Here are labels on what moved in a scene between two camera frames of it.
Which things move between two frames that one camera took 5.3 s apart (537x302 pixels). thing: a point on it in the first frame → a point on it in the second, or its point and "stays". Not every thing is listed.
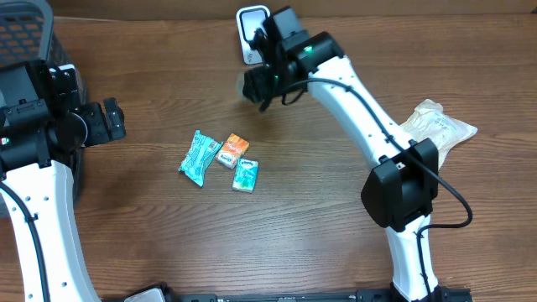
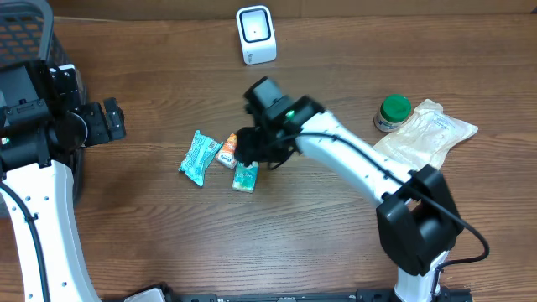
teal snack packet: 196,158 stays
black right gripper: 261,85 → 249,149
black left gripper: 103,132 stays
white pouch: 429,121 stays
